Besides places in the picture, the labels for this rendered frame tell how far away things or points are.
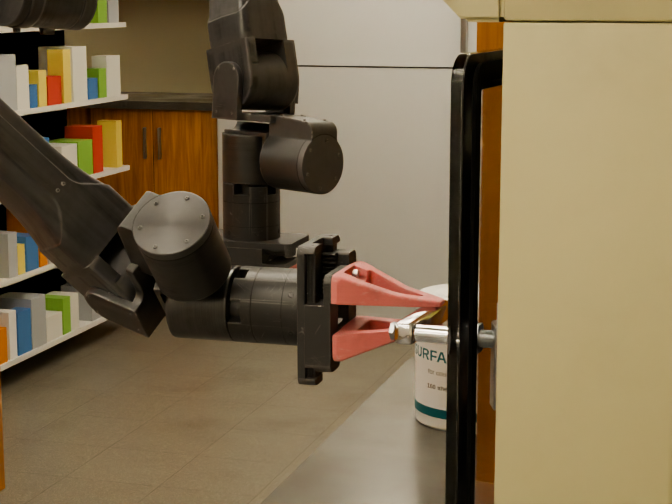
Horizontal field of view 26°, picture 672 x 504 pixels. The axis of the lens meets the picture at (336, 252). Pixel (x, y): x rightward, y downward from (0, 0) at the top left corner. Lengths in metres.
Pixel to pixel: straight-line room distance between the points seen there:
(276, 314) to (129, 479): 3.42
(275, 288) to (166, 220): 0.10
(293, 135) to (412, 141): 4.59
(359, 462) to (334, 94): 4.55
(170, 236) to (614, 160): 0.32
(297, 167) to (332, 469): 0.35
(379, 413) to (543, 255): 0.84
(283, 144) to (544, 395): 0.53
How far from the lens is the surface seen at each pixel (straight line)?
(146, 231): 1.03
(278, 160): 1.38
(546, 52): 0.90
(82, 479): 4.48
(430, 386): 1.66
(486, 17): 0.91
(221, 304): 1.07
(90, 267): 1.10
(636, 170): 0.90
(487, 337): 0.97
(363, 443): 1.62
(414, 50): 5.94
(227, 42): 1.42
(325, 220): 6.10
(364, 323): 1.07
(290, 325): 1.05
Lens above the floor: 1.43
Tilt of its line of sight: 10 degrees down
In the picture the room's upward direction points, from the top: straight up
